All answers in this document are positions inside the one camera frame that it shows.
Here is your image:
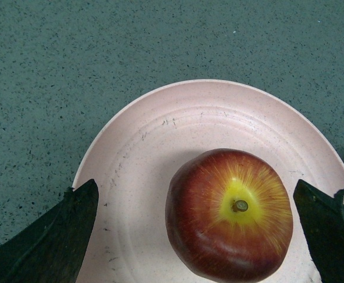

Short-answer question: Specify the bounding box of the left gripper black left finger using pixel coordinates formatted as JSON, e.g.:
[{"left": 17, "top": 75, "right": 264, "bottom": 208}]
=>
[{"left": 0, "top": 179, "right": 98, "bottom": 282}]

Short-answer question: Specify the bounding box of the pink round plate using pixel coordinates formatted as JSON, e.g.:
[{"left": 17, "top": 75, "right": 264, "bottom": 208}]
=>
[{"left": 73, "top": 80, "right": 344, "bottom": 282}]

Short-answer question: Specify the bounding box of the red apple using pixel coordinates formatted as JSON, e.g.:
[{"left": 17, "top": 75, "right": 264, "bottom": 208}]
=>
[{"left": 165, "top": 149, "right": 293, "bottom": 282}]

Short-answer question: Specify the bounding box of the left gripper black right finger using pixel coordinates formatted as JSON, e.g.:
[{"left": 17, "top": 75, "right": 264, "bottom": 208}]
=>
[{"left": 293, "top": 179, "right": 344, "bottom": 282}]

